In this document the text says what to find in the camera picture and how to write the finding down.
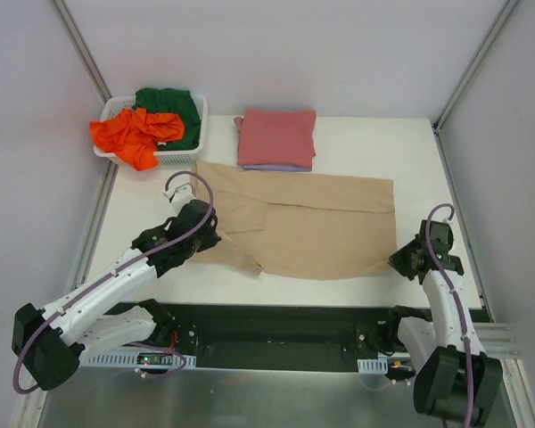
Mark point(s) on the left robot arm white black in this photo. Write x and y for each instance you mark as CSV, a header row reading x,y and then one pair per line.
x,y
52,342

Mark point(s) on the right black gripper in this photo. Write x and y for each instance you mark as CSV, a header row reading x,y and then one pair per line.
x,y
404,259

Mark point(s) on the beige t shirt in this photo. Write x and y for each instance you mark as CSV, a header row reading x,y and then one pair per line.
x,y
300,225

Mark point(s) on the right white cable duct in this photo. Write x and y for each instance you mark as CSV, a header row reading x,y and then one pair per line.
x,y
373,366

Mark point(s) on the left white cable duct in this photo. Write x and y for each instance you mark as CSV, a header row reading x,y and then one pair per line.
x,y
140,359

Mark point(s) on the aluminium frame post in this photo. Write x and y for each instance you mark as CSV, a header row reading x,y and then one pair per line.
x,y
504,15
76,38

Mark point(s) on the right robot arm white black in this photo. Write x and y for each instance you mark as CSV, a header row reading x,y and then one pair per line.
x,y
456,380

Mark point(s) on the right aluminium frame post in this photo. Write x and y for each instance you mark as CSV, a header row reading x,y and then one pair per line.
x,y
504,15

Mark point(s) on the white plastic basket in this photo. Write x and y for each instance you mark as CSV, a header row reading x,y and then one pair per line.
x,y
190,107

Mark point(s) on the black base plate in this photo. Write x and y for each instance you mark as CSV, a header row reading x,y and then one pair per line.
x,y
285,338

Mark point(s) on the orange t shirt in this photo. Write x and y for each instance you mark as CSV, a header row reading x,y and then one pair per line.
x,y
133,135

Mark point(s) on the left aluminium frame post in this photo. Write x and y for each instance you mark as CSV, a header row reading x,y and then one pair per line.
x,y
76,38

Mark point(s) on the pink folded t shirt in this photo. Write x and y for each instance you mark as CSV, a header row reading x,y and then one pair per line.
x,y
283,139

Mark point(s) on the white cable duct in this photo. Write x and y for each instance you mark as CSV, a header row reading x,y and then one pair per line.
x,y
140,359
373,366

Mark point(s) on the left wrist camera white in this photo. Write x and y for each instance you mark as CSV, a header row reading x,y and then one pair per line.
x,y
179,196

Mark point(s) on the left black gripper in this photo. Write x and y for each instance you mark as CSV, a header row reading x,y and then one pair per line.
x,y
203,238

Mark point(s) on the lavender folded t shirt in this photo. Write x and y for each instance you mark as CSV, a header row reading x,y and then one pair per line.
x,y
276,167

